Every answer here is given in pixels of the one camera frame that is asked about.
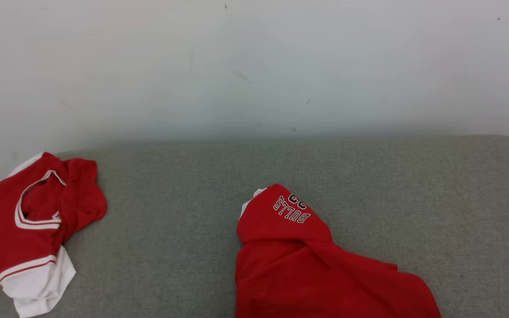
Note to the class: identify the red garment small Bulls print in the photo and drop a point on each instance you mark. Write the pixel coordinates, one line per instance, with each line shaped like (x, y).
(307, 278)

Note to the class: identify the red jersey white striped trim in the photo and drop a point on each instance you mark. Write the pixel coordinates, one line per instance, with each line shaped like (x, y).
(11, 243)

